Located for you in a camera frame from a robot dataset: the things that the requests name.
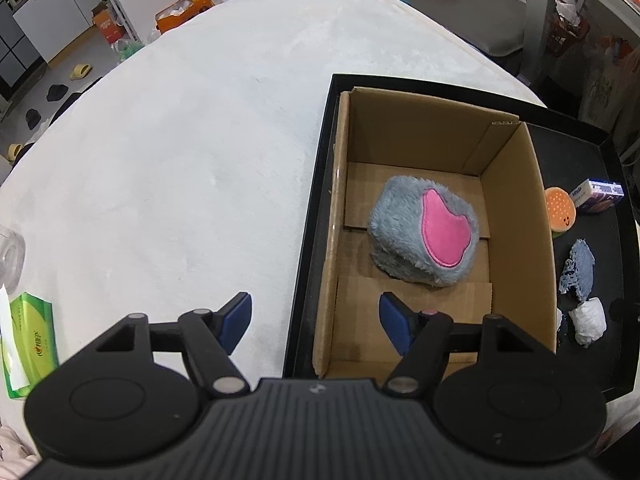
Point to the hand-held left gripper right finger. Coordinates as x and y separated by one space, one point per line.
395 321

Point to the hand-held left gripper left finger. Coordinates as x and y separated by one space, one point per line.
235 321

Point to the grey plush with pink patch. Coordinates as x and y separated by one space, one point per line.
400 230

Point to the brown cardboard box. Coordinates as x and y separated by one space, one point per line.
515 220

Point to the black cloth with white patch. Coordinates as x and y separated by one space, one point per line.
561 321

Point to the blue denim cloth piece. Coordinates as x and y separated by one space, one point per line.
577 270

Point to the white cloth bundle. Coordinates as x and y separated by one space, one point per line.
590 320

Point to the blue white tissue packet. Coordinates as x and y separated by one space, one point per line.
600 195

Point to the black tray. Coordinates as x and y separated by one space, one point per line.
575 160

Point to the orange burger plush toy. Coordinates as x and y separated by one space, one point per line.
560 210

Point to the green tissue box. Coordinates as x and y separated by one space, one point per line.
32 330

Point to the clear plastic container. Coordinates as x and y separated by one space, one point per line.
10 260

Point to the pale pink cloth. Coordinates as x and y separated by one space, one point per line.
12 447

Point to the black slipper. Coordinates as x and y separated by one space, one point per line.
56 92
33 118

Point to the green plastic bag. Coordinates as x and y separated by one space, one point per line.
131 50

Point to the beige printed bag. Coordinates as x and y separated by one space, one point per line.
607 90

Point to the orange yellow box with bags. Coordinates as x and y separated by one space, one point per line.
185 10

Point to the small orange cardboard box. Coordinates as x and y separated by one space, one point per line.
107 27

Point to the grey padded bench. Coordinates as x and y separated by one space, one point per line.
490 15

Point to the red basket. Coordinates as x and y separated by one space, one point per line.
567 35

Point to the white rack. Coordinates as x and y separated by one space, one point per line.
117 0

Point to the dark grid door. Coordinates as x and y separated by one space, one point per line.
15 55

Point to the white cabinet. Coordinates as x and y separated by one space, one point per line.
55 15

